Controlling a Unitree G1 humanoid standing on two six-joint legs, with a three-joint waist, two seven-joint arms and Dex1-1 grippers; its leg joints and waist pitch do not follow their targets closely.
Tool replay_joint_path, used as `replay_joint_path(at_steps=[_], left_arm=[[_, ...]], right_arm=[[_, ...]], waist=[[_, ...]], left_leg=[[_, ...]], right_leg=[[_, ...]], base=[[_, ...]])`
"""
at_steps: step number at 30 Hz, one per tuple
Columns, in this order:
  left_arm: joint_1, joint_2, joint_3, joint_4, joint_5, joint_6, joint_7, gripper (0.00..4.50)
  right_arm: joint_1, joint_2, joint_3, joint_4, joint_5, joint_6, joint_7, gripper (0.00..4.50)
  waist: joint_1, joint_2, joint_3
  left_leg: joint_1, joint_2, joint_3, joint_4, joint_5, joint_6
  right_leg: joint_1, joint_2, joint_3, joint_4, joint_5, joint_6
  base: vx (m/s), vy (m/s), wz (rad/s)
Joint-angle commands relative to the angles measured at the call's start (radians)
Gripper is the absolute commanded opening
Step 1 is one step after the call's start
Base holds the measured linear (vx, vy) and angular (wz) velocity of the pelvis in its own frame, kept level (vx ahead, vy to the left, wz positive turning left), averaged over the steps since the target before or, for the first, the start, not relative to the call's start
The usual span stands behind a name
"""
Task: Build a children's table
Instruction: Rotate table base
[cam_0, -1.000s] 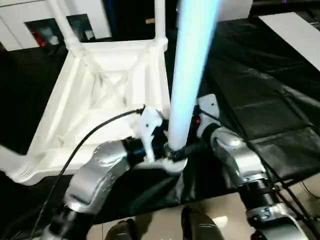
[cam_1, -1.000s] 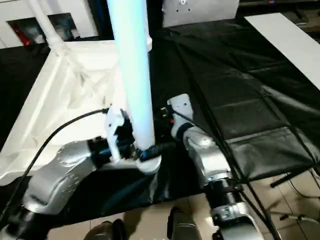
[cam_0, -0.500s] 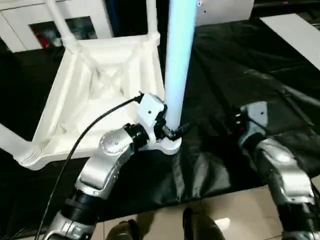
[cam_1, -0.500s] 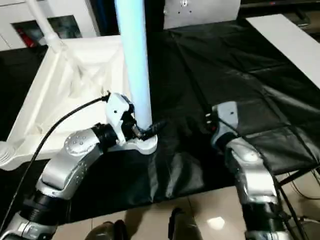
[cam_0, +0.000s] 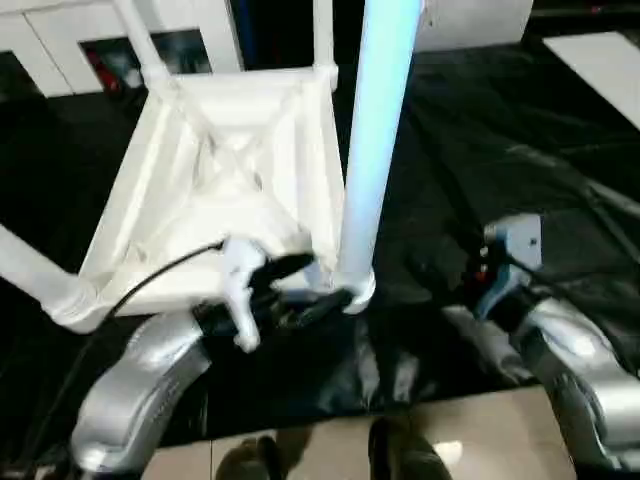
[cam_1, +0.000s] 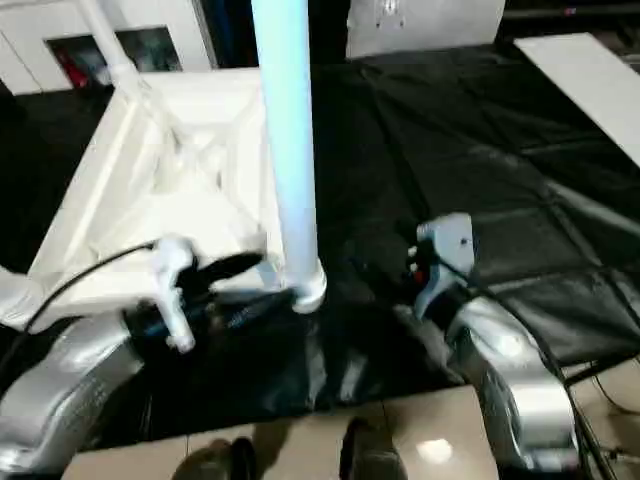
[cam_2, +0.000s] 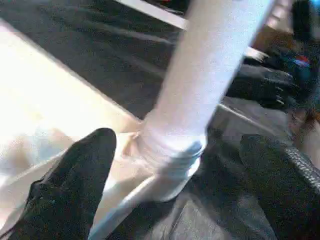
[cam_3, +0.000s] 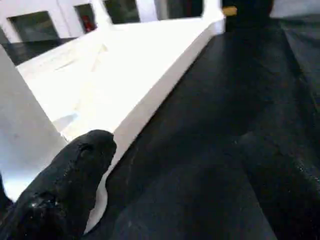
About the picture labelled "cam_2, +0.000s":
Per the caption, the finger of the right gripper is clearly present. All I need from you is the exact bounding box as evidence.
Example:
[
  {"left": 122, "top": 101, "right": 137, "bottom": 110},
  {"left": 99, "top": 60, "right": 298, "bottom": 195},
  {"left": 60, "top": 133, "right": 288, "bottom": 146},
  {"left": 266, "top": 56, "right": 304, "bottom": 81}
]
[{"left": 232, "top": 67, "right": 298, "bottom": 111}]

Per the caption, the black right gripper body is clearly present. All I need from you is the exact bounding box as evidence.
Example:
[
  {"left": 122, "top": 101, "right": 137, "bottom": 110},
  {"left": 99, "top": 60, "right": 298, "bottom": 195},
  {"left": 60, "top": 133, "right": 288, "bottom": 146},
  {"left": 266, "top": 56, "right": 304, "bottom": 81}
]
[{"left": 287, "top": 53, "right": 317, "bottom": 87}]

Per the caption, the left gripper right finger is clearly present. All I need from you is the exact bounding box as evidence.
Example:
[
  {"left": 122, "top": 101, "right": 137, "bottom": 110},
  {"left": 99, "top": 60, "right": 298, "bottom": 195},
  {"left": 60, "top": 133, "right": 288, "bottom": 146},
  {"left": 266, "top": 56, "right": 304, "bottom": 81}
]
[{"left": 239, "top": 134, "right": 320, "bottom": 240}]

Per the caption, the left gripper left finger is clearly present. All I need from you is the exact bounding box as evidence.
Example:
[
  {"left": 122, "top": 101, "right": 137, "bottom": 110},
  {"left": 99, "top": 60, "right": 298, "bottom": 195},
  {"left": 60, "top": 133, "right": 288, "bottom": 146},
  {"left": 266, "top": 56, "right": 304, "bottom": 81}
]
[{"left": 0, "top": 127, "right": 118, "bottom": 240}]

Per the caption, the white plastic table leg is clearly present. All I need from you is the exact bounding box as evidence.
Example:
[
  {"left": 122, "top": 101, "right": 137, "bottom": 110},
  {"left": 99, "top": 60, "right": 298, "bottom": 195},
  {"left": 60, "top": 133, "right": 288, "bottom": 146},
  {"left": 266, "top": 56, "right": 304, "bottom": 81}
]
[{"left": 139, "top": 0, "right": 277, "bottom": 173}]

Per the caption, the white plastic table top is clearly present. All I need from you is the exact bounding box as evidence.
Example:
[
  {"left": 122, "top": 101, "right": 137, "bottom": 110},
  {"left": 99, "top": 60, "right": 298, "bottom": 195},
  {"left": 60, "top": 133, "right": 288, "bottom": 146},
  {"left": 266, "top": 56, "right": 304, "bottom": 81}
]
[{"left": 0, "top": 18, "right": 202, "bottom": 240}]

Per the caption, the brown cardboard box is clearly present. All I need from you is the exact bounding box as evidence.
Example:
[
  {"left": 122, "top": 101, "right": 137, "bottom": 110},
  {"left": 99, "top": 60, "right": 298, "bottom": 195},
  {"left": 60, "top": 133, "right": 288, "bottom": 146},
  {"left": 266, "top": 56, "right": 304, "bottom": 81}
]
[{"left": 252, "top": 23, "right": 297, "bottom": 52}]

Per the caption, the black padded work mat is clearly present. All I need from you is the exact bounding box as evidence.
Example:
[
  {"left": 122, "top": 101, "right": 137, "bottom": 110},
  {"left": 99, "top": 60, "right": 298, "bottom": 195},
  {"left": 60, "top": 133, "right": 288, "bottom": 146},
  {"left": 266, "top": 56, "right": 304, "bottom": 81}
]
[{"left": 0, "top": 0, "right": 320, "bottom": 240}]

